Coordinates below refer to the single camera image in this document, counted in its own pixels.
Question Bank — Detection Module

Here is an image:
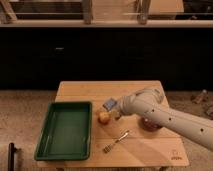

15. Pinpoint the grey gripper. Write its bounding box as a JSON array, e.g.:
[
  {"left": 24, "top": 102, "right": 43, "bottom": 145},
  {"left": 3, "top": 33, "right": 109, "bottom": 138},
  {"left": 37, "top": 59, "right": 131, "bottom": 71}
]
[{"left": 103, "top": 98, "right": 121, "bottom": 120}]

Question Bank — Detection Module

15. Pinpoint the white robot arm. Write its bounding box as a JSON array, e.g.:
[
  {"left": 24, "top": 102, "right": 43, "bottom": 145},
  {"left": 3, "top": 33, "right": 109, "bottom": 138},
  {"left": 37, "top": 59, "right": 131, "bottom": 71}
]
[{"left": 103, "top": 87, "right": 213, "bottom": 151}]

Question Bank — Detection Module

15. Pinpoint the wooden table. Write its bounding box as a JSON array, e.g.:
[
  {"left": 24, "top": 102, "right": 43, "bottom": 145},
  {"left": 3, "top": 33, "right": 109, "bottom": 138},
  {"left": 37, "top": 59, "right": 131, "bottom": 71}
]
[{"left": 37, "top": 81, "right": 189, "bottom": 170}]

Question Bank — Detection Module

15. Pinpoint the silver fork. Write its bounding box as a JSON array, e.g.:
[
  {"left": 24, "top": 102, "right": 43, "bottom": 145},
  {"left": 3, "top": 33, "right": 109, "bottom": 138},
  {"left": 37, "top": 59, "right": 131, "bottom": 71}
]
[{"left": 102, "top": 130, "right": 130, "bottom": 154}]

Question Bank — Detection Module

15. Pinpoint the dark red bowl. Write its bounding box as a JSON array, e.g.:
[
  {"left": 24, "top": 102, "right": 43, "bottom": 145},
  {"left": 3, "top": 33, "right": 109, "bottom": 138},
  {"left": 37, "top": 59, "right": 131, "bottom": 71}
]
[{"left": 139, "top": 117, "right": 161, "bottom": 132}]

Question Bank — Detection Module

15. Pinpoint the green plastic tray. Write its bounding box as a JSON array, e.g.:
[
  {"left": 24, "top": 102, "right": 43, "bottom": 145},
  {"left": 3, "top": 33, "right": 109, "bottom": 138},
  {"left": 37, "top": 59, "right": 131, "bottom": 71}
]
[{"left": 34, "top": 101, "right": 92, "bottom": 161}]

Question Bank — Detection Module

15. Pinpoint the brown debris on floor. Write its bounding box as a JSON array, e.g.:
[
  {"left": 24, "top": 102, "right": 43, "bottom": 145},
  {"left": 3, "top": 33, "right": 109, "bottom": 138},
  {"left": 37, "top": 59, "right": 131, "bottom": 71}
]
[{"left": 191, "top": 89, "right": 213, "bottom": 120}]

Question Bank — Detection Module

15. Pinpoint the black post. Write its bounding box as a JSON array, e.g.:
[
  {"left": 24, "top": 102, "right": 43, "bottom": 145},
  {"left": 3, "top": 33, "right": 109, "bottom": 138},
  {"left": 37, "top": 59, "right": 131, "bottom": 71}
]
[{"left": 8, "top": 143, "right": 16, "bottom": 171}]

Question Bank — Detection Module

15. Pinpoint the wooden shelf frame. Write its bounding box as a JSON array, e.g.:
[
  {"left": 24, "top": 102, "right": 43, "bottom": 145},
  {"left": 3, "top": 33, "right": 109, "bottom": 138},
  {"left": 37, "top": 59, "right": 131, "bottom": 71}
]
[{"left": 0, "top": 0, "right": 213, "bottom": 28}]

